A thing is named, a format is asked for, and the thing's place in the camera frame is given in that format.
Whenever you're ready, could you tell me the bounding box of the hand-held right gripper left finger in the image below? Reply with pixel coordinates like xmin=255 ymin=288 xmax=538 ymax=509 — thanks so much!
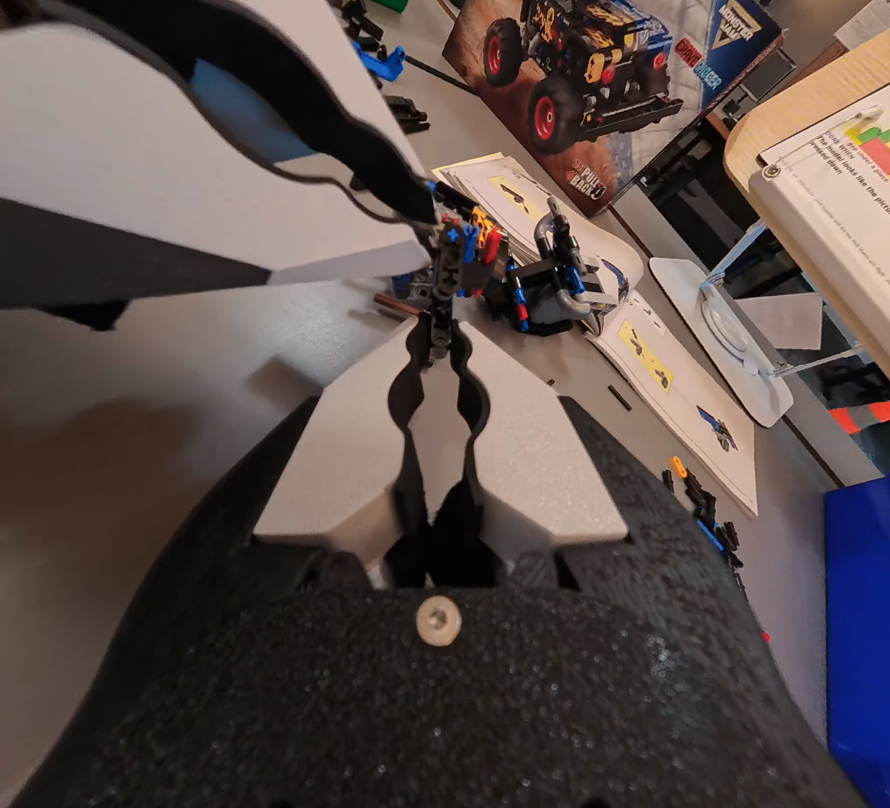
xmin=254 ymin=320 xmax=429 ymax=588

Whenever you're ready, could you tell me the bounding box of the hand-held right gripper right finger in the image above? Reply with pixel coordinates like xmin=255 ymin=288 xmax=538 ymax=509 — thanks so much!
xmin=448 ymin=320 xmax=630 ymax=576

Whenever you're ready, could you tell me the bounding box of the pile of lego pieces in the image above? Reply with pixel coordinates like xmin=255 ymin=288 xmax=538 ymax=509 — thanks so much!
xmin=661 ymin=454 xmax=773 ymax=642

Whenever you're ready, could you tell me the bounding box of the dark grey lego beam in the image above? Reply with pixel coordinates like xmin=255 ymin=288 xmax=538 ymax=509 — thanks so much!
xmin=427 ymin=224 xmax=467 ymax=364

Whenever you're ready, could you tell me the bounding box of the small multicoloured lego assembly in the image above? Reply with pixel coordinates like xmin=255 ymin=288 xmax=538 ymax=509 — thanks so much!
xmin=434 ymin=183 xmax=512 ymax=298

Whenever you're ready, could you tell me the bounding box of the black lego piece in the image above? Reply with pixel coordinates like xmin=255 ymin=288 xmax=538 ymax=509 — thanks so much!
xmin=382 ymin=95 xmax=431 ymax=133
xmin=341 ymin=0 xmax=385 ymax=43

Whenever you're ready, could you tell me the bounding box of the lego instruction booklet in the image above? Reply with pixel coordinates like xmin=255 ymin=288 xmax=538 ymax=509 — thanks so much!
xmin=431 ymin=155 xmax=759 ymax=517

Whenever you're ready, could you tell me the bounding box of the blue lego piece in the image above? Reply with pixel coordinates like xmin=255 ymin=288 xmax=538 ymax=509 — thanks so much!
xmin=356 ymin=44 xmax=407 ymax=83

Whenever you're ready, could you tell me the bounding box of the grey black lego chassis assembly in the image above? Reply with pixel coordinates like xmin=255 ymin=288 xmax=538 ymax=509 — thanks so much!
xmin=504 ymin=196 xmax=620 ymax=336

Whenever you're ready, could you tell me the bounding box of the black and blue lego subassembly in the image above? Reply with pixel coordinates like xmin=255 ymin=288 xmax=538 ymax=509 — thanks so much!
xmin=389 ymin=269 xmax=435 ymax=302

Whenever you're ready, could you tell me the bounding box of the long thin black lego axle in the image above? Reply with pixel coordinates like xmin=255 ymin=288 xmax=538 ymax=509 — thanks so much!
xmin=403 ymin=54 xmax=481 ymax=96

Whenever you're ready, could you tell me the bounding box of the lego truck box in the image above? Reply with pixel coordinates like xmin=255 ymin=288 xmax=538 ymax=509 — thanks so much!
xmin=441 ymin=0 xmax=787 ymax=218

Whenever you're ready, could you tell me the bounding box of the white document stand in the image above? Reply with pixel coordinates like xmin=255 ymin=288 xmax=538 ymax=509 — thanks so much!
xmin=650 ymin=30 xmax=890 ymax=428

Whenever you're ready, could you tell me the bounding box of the blue bin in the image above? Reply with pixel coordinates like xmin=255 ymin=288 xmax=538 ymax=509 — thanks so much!
xmin=824 ymin=474 xmax=890 ymax=808

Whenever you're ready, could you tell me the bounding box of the printed instruction sheet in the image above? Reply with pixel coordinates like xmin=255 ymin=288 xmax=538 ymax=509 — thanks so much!
xmin=758 ymin=88 xmax=890 ymax=246

